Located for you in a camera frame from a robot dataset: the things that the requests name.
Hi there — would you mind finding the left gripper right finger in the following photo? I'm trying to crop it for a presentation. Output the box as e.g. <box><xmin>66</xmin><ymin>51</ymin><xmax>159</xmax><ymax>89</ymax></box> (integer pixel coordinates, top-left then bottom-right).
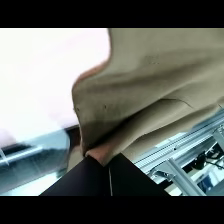
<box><xmin>109</xmin><ymin>152</ymin><xmax>171</xmax><ymax>197</ymax></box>

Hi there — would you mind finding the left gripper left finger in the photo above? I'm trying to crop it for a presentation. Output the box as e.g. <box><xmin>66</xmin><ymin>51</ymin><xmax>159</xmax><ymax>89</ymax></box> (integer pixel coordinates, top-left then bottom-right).
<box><xmin>39</xmin><ymin>155</ymin><xmax>111</xmax><ymax>197</ymax></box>

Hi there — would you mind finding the brown T-shirt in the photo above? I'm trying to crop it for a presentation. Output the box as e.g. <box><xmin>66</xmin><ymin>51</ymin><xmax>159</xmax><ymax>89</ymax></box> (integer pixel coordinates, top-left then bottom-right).
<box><xmin>71</xmin><ymin>28</ymin><xmax>224</xmax><ymax>167</ymax></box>

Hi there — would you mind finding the silver frame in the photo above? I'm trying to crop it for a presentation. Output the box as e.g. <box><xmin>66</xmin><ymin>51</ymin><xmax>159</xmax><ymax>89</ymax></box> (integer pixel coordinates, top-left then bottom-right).
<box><xmin>132</xmin><ymin>108</ymin><xmax>224</xmax><ymax>197</ymax></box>

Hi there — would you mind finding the black cable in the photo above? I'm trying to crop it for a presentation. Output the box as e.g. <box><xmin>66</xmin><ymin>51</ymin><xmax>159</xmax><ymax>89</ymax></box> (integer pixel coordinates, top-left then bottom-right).
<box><xmin>192</xmin><ymin>145</ymin><xmax>224</xmax><ymax>172</ymax></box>

